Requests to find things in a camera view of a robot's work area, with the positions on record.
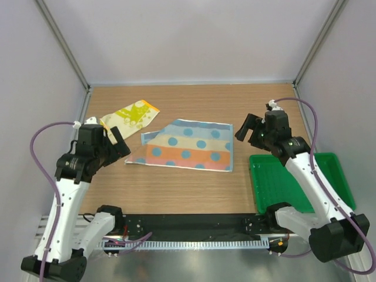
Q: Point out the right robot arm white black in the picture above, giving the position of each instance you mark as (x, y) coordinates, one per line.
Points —
(334, 230)

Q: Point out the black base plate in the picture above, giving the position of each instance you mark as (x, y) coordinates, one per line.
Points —
(200, 227)

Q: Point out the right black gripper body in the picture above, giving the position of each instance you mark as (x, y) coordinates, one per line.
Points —
(269, 137)

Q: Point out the aluminium frame post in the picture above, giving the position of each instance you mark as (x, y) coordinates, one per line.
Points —
(325, 30)
(53, 26)

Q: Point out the yellow green printed towel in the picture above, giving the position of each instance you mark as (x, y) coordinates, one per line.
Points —
(130, 119)

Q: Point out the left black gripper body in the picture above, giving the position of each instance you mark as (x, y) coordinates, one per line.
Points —
(102, 150)

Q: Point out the left aluminium frame post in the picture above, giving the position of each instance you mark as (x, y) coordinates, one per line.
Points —
(53, 26)

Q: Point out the perforated metal cable rail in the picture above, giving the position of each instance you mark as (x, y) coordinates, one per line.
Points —
(185, 245)

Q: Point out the green plastic tray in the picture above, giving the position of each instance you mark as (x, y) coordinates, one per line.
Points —
(273, 184)

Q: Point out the blue polka dot towel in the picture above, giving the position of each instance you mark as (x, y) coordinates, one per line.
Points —
(187, 144)

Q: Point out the right aluminium frame post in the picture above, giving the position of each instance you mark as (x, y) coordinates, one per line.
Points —
(325, 30)

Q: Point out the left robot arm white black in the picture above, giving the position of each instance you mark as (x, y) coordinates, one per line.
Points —
(60, 255)

